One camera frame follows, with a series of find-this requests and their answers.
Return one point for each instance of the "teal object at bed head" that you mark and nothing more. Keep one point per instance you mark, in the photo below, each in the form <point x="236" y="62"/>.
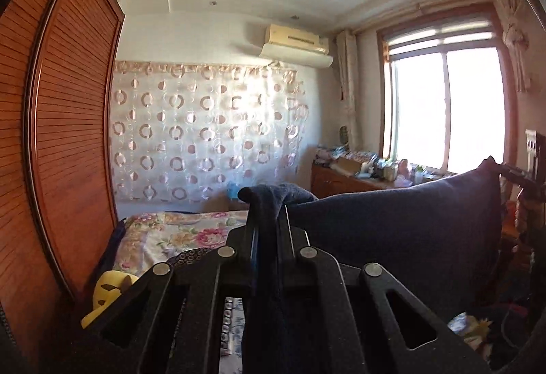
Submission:
<point x="232" y="191"/>

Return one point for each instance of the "cardboard box on sideboard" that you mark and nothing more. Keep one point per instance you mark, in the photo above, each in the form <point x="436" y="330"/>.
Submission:
<point x="349" y="167"/>

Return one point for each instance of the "blue floral white towel blanket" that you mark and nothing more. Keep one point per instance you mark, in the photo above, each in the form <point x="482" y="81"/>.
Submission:
<point x="231" y="361"/>

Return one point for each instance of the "bright window with wooden frame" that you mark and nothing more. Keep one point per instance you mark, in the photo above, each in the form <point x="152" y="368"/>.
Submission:
<point x="449" y="92"/>

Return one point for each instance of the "yellow plush toy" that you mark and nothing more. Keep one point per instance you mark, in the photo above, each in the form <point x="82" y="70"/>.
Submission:
<point x="109" y="287"/>

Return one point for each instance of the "dark circle-patterned pillow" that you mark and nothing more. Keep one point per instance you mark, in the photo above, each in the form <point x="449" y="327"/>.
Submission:
<point x="189" y="257"/>

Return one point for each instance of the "long wooden sideboard cabinet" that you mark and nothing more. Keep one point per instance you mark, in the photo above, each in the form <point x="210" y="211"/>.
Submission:
<point x="327" y="182"/>

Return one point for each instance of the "white wall air conditioner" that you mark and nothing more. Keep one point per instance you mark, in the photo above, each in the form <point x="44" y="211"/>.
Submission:
<point x="294" y="46"/>

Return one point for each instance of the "beige tied window curtain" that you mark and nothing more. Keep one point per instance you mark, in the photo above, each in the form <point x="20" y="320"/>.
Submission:
<point x="515" y="39"/>

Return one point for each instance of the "wooden louvered wardrobe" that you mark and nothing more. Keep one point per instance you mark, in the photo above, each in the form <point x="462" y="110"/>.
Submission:
<point x="57" y="205"/>

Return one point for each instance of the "pink floral bed sheet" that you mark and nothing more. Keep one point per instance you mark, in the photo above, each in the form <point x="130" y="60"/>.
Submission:
<point x="151" y="238"/>

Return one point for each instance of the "circle-patterned sheer curtain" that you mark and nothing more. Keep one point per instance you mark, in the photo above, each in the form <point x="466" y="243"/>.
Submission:
<point x="190" y="133"/>

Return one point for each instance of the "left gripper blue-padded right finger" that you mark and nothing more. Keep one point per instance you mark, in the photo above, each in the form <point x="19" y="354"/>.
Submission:
<point x="321" y="332"/>

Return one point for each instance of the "navy blue printed t-shirt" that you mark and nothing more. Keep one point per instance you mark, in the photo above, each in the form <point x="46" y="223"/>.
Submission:
<point x="411" y="259"/>

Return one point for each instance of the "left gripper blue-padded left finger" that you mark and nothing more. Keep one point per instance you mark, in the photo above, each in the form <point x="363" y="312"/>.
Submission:
<point x="203" y="288"/>

